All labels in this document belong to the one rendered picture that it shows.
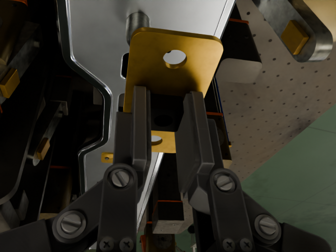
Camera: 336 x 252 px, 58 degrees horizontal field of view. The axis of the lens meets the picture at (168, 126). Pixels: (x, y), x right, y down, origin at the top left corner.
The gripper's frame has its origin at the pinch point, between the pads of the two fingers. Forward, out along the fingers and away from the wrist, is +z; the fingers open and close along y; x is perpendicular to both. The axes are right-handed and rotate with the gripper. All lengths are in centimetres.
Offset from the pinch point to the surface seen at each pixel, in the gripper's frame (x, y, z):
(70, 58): -19.3, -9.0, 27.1
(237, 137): -76, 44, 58
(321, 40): -4.1, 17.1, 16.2
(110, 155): -45, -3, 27
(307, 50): -5.5, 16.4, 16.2
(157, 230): -84, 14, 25
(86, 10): -11.6, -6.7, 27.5
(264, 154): -87, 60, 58
